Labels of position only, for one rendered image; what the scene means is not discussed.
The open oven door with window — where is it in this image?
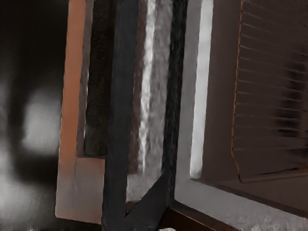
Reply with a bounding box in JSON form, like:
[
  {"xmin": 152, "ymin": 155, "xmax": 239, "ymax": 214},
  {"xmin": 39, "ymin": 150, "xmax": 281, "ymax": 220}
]
[{"xmin": 54, "ymin": 0, "xmax": 116, "ymax": 226}]

